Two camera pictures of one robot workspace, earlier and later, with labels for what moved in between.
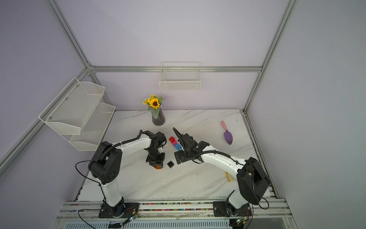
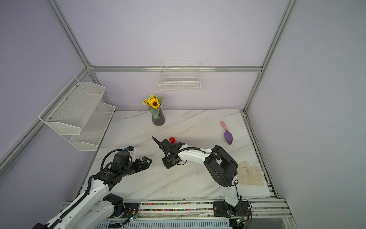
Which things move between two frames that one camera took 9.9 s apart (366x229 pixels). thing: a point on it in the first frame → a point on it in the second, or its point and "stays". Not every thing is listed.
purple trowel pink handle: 228,135 stays
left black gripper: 160,161 → 145,165
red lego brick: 172,139 stays
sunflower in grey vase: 154,103 stays
